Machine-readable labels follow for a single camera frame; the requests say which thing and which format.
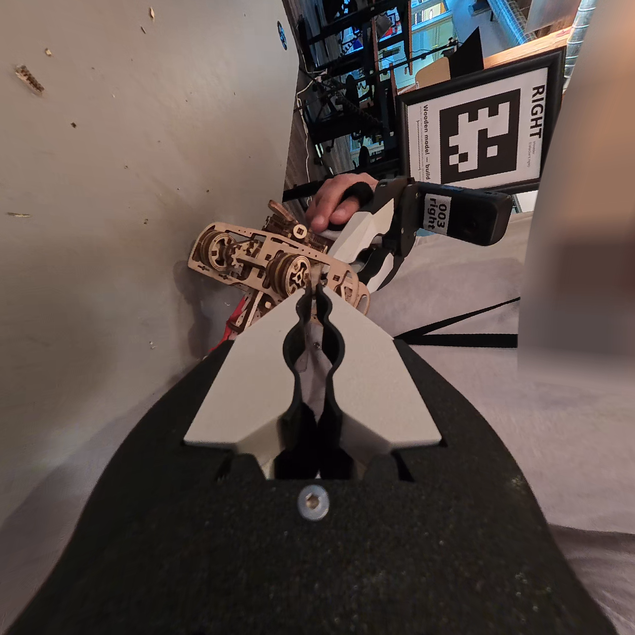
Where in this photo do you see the framed marker poster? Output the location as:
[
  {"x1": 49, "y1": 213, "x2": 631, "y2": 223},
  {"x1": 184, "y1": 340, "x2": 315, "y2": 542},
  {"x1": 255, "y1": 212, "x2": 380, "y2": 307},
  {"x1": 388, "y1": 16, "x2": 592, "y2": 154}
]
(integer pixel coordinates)
[{"x1": 396, "y1": 47, "x2": 567, "y2": 193}]

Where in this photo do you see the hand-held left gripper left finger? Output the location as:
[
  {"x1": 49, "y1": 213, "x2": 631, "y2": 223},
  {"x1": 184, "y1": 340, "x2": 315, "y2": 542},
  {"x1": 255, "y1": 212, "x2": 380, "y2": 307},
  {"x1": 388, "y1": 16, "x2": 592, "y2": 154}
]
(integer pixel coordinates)
[{"x1": 183, "y1": 289, "x2": 312, "y2": 454}]

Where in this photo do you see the black shelving rack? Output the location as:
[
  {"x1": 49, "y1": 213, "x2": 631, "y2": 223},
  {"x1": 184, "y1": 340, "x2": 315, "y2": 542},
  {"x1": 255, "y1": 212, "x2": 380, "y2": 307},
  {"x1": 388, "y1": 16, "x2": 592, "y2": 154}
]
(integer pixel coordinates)
[{"x1": 298, "y1": 0, "x2": 412, "y2": 174}]

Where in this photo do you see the wooden model airplane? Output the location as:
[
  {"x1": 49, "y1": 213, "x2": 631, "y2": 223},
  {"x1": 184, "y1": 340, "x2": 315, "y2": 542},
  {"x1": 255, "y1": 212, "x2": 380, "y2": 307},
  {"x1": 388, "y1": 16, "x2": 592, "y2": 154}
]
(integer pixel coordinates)
[{"x1": 188, "y1": 200, "x2": 373, "y2": 354}]

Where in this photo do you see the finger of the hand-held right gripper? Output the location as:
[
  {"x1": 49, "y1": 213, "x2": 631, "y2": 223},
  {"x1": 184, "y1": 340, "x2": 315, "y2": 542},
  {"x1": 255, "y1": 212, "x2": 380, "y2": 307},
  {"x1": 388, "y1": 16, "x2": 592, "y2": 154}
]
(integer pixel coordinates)
[
  {"x1": 325, "y1": 208, "x2": 398, "y2": 272},
  {"x1": 355, "y1": 245, "x2": 400, "y2": 294}
]

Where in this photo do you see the toothed wood offcut strip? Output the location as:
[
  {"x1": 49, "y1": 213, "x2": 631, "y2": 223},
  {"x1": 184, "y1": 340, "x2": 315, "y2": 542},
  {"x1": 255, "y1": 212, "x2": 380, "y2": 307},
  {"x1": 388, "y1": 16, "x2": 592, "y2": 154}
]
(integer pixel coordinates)
[{"x1": 15, "y1": 64, "x2": 45, "y2": 95}]

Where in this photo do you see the person's right hand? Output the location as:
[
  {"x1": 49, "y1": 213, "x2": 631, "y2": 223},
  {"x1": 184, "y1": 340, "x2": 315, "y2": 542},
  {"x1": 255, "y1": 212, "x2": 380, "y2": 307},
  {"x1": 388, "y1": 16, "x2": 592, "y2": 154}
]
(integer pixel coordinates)
[{"x1": 304, "y1": 173, "x2": 376, "y2": 233}]

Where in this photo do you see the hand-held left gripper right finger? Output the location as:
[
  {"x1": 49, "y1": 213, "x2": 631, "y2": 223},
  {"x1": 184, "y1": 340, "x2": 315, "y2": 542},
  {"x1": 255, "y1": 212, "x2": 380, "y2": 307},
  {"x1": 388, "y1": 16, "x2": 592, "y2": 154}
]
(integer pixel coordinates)
[{"x1": 316, "y1": 287, "x2": 443, "y2": 453}]

